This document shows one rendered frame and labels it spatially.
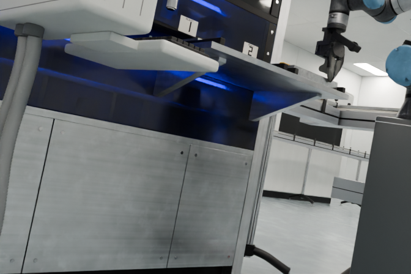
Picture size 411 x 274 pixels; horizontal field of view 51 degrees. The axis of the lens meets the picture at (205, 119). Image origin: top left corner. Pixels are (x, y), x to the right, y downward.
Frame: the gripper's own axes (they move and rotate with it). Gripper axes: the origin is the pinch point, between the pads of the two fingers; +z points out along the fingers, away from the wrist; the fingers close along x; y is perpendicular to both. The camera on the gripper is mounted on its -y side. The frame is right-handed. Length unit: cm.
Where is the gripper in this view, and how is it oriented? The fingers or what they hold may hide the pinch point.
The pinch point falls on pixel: (332, 78)
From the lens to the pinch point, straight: 168.3
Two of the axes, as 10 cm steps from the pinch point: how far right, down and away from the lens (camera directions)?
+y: -6.2, -0.7, 7.8
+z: -1.9, 9.8, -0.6
